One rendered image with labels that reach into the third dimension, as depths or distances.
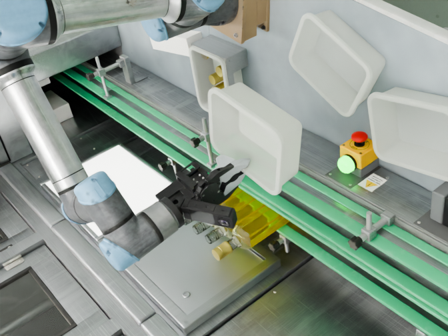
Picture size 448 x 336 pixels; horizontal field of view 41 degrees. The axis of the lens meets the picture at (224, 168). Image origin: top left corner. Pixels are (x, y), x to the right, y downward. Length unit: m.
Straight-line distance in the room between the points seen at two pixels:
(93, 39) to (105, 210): 1.33
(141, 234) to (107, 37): 1.38
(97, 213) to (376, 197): 0.66
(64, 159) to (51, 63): 1.12
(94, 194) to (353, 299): 0.79
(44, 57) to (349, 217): 1.37
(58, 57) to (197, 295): 1.14
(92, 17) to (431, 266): 0.86
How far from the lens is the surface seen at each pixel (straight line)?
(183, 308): 1.64
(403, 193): 1.48
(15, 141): 2.43
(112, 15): 1.27
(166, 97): 2.16
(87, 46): 2.43
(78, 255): 1.89
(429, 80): 1.35
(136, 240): 1.20
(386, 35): 1.37
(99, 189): 1.18
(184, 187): 1.27
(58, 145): 1.30
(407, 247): 1.38
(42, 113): 1.30
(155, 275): 1.74
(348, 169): 1.49
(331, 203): 1.48
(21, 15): 1.17
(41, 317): 1.82
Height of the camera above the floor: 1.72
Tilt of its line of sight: 26 degrees down
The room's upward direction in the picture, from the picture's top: 121 degrees counter-clockwise
